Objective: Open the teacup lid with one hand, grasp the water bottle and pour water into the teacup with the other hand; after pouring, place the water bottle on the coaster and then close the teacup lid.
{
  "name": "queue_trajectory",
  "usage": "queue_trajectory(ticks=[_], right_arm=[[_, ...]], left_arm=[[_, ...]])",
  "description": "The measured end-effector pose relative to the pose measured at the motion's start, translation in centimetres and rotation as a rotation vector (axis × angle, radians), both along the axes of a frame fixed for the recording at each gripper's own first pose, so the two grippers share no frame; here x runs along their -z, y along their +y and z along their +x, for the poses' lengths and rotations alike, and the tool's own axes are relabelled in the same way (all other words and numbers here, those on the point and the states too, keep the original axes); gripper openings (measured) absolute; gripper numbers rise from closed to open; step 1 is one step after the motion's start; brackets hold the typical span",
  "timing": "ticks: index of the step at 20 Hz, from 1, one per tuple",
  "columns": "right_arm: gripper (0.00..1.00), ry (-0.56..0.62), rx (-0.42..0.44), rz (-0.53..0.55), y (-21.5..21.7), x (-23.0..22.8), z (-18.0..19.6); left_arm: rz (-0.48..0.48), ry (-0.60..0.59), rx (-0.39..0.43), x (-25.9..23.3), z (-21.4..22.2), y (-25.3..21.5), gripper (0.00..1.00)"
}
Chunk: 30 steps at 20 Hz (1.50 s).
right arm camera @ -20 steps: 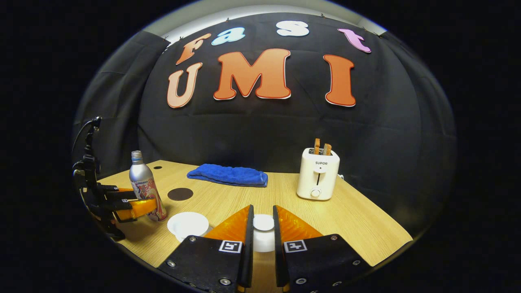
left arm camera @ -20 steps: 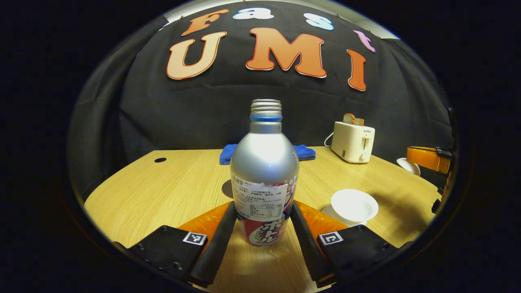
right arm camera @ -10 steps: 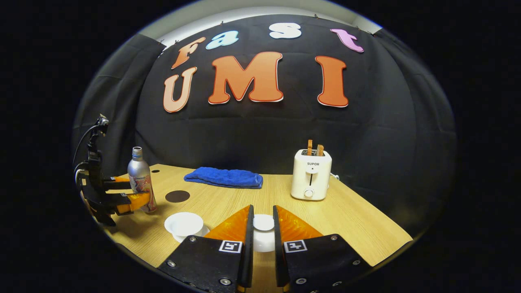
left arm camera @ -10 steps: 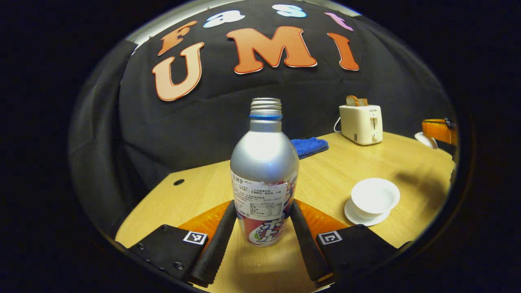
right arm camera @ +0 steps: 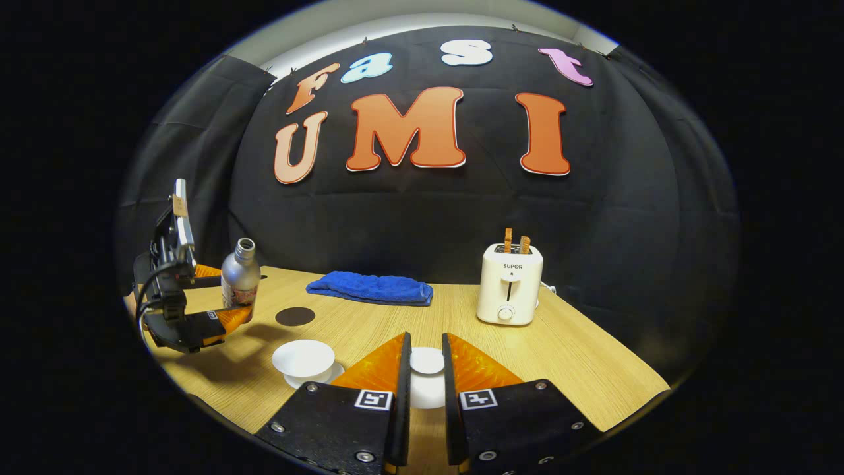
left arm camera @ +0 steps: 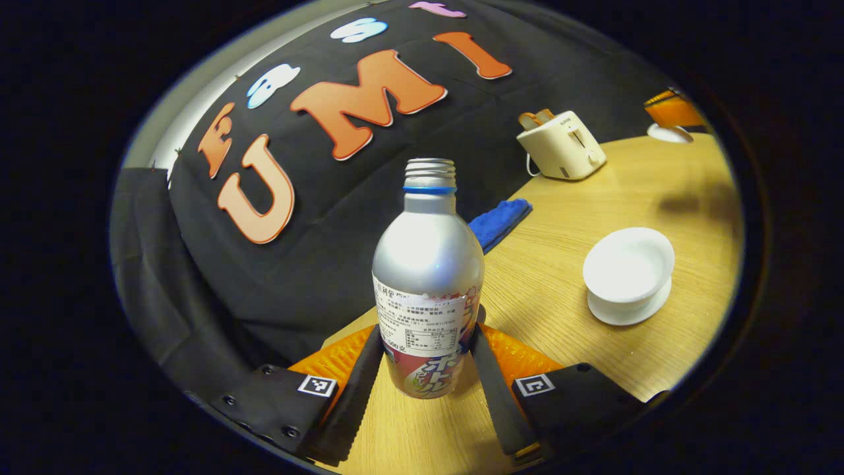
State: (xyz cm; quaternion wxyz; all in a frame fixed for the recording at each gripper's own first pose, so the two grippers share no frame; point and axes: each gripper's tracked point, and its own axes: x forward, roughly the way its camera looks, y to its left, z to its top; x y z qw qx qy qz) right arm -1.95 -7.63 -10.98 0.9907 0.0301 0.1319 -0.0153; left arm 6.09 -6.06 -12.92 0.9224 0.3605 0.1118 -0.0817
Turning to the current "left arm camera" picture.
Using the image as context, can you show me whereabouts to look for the white teacup lid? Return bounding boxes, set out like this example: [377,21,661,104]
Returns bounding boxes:
[648,123,694,144]

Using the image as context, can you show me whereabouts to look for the silver water bottle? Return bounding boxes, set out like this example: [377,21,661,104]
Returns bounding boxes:
[371,158,486,400]

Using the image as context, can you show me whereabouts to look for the white teacup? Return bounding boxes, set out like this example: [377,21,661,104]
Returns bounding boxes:
[583,227,676,304]

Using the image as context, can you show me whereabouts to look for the black backdrop cloth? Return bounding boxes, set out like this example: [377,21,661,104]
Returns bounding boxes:
[109,0,686,410]

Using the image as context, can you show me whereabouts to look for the white teacup saucer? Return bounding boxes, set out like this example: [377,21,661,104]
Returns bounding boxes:
[587,277,673,327]

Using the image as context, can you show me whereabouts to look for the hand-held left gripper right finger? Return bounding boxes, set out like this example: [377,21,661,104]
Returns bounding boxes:
[469,305,668,466]

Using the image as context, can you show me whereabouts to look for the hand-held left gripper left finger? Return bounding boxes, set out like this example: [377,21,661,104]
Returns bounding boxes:
[198,323,386,466]

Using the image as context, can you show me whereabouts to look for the blue cloth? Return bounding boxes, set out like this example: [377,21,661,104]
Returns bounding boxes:
[468,199,533,255]

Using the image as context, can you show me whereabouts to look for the cream toaster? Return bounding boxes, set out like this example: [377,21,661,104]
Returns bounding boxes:
[516,110,607,181]

